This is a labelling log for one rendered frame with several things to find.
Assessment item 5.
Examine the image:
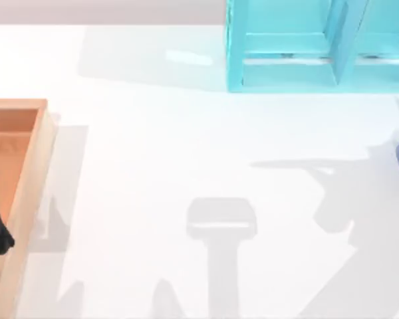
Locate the shallow salmon-coloured box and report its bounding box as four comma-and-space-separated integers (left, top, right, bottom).
0, 98, 59, 319

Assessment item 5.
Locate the light blue rack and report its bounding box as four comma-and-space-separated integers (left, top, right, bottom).
224, 0, 399, 94

